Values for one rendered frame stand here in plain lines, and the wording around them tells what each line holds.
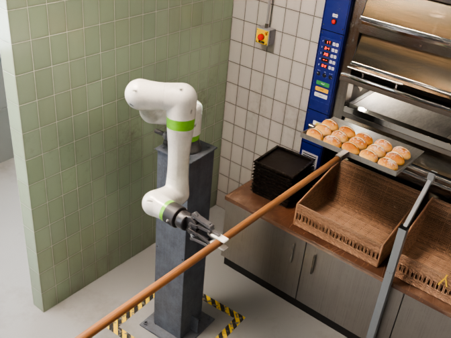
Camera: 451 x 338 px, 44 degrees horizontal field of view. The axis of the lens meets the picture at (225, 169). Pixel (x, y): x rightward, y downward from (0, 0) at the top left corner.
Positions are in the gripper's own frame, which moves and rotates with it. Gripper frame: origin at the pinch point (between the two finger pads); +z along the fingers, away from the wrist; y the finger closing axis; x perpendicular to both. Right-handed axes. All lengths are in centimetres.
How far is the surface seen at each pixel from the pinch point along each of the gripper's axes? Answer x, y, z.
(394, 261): -95, 44, 41
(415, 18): -155, -58, -1
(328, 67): -152, -18, -44
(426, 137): -155, 3, 22
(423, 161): -155, 18, 24
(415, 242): -141, 61, 37
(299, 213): -105, 53, -21
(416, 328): -100, 82, 61
